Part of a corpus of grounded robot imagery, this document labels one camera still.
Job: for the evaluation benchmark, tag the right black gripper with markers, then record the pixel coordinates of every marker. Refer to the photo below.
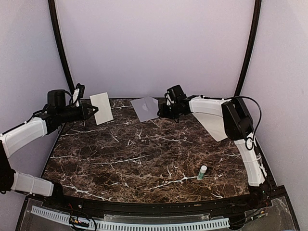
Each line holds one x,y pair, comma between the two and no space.
163,112

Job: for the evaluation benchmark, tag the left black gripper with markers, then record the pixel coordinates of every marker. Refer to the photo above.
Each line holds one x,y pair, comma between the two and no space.
84,115

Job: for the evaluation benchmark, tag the left black frame post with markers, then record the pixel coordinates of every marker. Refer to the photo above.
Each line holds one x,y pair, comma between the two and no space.
60,46

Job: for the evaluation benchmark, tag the green glue stick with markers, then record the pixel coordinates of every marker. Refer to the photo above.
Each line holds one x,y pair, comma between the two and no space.
202,172

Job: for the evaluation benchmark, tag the grey envelope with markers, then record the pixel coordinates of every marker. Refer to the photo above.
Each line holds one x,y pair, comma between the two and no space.
145,108

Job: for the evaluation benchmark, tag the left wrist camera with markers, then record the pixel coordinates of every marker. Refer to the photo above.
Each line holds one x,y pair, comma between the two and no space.
78,94

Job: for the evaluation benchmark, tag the black front rail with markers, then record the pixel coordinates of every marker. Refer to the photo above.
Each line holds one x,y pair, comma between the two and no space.
148,197

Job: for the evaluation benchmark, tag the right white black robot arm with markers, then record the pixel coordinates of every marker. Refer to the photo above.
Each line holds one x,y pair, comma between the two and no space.
223,118

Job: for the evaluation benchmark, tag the small circuit board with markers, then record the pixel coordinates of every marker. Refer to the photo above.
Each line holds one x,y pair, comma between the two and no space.
75,222

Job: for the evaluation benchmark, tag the beige letter paper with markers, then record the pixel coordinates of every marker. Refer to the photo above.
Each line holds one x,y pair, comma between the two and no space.
104,113

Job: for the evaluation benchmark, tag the black frame post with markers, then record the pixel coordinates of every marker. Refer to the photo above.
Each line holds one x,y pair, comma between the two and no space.
249,48
60,46

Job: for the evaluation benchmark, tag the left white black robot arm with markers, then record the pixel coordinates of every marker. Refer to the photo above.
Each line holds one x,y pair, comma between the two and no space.
56,112

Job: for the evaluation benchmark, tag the white slotted cable duct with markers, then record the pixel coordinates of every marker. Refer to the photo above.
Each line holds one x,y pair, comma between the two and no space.
116,223

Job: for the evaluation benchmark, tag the right black frame post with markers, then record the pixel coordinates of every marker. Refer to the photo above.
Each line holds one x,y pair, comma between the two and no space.
249,48

